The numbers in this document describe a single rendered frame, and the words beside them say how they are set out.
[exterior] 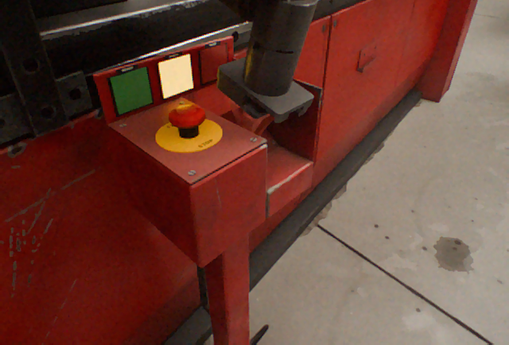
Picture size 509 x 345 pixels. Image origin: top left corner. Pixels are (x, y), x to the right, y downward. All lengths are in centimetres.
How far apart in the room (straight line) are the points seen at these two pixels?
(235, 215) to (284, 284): 83
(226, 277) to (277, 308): 61
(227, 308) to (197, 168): 34
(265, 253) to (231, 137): 87
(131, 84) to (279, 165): 21
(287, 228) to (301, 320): 32
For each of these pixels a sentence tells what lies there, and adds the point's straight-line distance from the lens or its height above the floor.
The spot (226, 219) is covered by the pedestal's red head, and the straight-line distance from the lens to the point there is 39.
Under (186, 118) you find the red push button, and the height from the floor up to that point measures 81.
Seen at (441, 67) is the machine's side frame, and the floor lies 22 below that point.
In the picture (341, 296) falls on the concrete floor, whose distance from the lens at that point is 122.
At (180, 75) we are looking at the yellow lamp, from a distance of 47.
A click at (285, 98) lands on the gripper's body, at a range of 41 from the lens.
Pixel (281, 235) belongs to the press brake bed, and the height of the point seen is 5.
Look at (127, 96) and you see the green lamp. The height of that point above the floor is 81.
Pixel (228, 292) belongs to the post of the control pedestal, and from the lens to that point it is 61.
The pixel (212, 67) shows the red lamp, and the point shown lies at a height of 81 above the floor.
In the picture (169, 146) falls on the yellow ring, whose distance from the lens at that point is 38.
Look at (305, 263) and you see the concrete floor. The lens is 127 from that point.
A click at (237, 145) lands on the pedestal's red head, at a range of 37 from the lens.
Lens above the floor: 98
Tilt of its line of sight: 35 degrees down
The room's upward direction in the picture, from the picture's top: straight up
